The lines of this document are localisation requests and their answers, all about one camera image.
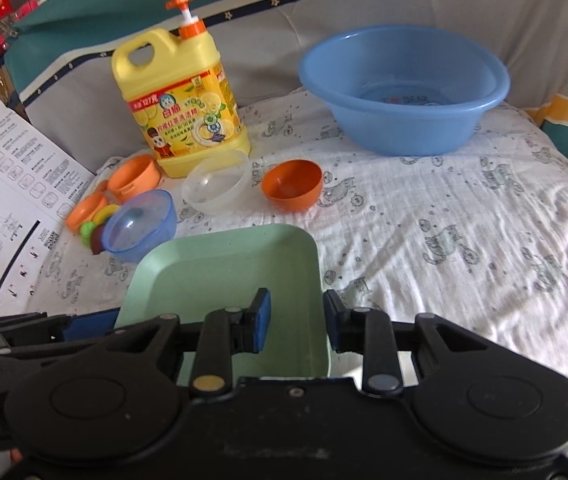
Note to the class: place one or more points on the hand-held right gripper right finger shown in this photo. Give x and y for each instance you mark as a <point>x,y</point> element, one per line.
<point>334,324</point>

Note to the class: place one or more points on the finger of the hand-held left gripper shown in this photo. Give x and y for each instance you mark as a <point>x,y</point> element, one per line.
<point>91,325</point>

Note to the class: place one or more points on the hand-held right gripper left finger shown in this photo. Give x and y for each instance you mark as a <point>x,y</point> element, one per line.
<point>263,321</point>

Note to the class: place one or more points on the green square plate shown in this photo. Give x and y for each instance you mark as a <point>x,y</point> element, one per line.
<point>224,265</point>

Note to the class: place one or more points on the dark red toy piece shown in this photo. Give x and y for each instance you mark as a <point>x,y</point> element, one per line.
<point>98,241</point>

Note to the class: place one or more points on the green toy piece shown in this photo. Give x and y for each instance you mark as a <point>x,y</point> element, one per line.
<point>87,230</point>

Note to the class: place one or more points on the blue translucent bowl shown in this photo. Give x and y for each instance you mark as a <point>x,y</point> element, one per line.
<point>139,230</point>

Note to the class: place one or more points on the white cat-print cloth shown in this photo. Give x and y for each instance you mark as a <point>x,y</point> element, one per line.
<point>438,260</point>

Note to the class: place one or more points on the clear plastic bowl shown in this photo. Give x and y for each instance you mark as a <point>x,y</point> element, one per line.
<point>214,195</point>

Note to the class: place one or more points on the light orange cup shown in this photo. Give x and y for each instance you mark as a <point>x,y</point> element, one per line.
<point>134,176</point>

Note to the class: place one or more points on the printed instruction sheet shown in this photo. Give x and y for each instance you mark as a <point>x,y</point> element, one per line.
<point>9,185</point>

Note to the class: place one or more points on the blue plastic basin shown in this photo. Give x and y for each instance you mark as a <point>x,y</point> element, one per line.
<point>393,125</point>

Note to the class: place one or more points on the yellow detergent pump bottle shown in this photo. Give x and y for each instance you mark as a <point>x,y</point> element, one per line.
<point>184,110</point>

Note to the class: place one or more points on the grey and teal bed cover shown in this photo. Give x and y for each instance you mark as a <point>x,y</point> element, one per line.
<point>274,50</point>

